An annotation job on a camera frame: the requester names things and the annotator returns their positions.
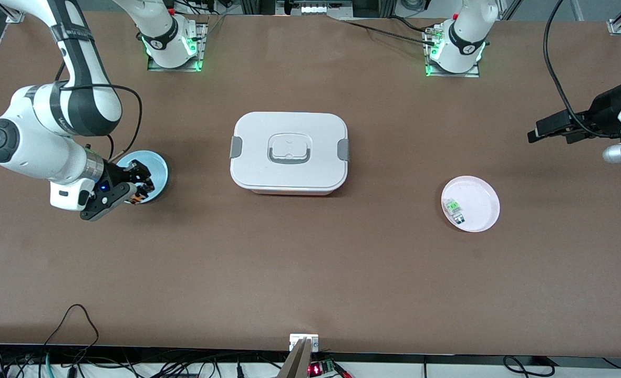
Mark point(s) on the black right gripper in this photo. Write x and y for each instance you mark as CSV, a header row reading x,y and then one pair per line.
x,y
114,175

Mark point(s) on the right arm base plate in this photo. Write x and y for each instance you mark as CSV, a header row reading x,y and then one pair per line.
x,y
203,50

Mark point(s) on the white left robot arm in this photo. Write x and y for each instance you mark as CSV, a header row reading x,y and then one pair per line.
x,y
465,37

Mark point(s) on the white lidded lunch box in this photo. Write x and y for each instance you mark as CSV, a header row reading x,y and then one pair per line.
x,y
288,152

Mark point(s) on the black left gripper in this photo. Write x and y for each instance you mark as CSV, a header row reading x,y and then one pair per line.
x,y
602,111

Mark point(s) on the white camera bracket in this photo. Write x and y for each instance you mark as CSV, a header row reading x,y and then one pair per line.
x,y
297,340

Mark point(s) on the aluminium camera post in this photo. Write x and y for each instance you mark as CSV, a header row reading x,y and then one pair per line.
x,y
296,365

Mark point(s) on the pink plate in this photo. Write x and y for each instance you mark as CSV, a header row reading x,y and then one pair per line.
x,y
477,202

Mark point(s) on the green switch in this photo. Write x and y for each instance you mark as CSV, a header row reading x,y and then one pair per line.
x,y
454,210

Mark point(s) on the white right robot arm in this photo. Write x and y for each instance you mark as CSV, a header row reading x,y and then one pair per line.
x,y
42,142

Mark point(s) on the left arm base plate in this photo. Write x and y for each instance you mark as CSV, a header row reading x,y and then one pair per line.
x,y
473,74

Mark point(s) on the light blue plate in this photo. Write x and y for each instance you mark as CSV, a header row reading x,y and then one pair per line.
x,y
159,170

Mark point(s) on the red display circuit board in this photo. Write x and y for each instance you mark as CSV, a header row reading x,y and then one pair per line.
x,y
321,369

